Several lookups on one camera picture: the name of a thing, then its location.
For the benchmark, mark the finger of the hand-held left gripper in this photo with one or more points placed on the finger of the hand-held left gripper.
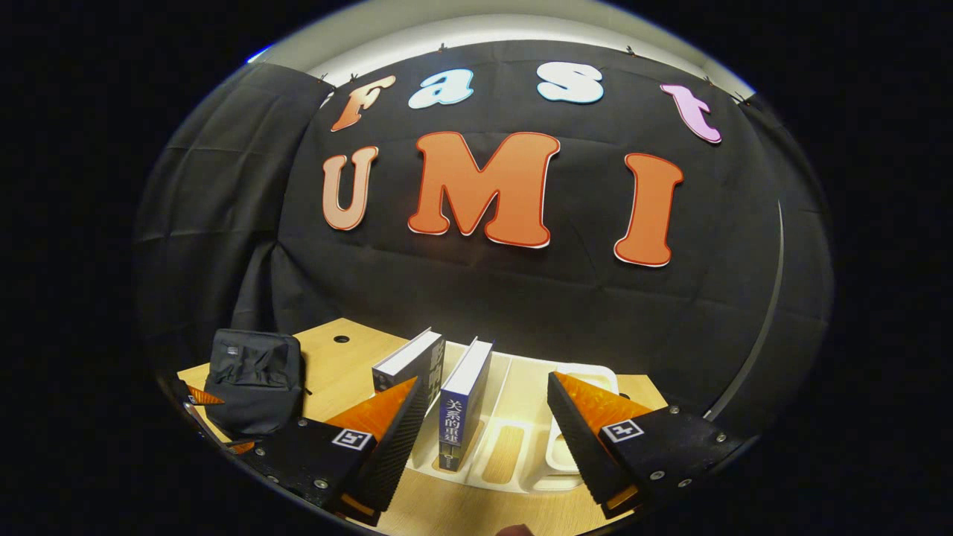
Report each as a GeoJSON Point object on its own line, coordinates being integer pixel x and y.
{"type": "Point", "coordinates": [205, 396]}
{"type": "Point", "coordinates": [240, 448]}

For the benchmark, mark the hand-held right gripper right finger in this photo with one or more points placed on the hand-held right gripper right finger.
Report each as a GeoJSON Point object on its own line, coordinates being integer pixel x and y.
{"type": "Point", "coordinates": [577, 439]}

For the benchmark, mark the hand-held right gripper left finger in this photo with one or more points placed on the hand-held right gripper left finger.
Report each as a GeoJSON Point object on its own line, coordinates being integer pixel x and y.
{"type": "Point", "coordinates": [394, 439]}

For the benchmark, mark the black schoolbag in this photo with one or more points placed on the black schoolbag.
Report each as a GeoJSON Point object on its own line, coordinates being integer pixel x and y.
{"type": "Point", "coordinates": [253, 387]}

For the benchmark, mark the white bookshelf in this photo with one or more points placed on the white bookshelf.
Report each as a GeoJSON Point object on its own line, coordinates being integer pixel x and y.
{"type": "Point", "coordinates": [521, 402]}

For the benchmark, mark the blue book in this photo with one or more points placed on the blue book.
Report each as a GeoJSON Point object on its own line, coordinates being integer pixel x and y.
{"type": "Point", "coordinates": [458, 417]}

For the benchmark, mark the white and grey book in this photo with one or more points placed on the white and grey book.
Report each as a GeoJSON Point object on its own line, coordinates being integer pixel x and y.
{"type": "Point", "coordinates": [413, 357]}

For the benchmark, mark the grey frame pole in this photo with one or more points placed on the grey frame pole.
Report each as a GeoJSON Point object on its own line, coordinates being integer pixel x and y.
{"type": "Point", "coordinates": [779, 260]}

